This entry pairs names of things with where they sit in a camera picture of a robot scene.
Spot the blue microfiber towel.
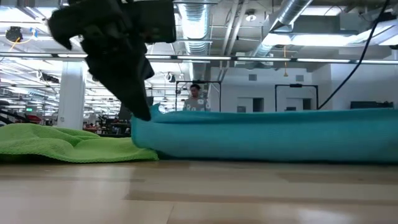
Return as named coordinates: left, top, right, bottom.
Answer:
left=130, top=104, right=398, bottom=165

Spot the yellow hanging cord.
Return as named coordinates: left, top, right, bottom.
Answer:
left=282, top=45, right=289, bottom=78

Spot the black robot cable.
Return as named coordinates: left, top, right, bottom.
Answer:
left=317, top=0, right=391, bottom=110

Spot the silver ventilation duct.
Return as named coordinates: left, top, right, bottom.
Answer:
left=248, top=0, right=313, bottom=58
left=177, top=0, right=215, bottom=82

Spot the black metal frame stand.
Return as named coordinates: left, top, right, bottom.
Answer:
left=274, top=83, right=320, bottom=110
left=175, top=80, right=222, bottom=113

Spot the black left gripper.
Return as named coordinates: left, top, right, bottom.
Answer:
left=47, top=0, right=177, bottom=122

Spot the person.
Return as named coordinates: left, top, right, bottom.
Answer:
left=182, top=83, right=211, bottom=112

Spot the green microfiber towel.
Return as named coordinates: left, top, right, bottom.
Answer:
left=0, top=123, right=159, bottom=164

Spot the black ceiling-mounted device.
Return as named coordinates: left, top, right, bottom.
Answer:
left=5, top=26, right=23, bottom=43

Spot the long linear ceiling light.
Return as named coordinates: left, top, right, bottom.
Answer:
left=0, top=52, right=398, bottom=65

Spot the white square column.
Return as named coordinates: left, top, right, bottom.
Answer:
left=57, top=62, right=86, bottom=131

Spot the black computer monitor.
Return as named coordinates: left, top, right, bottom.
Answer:
left=118, top=104, right=133, bottom=122

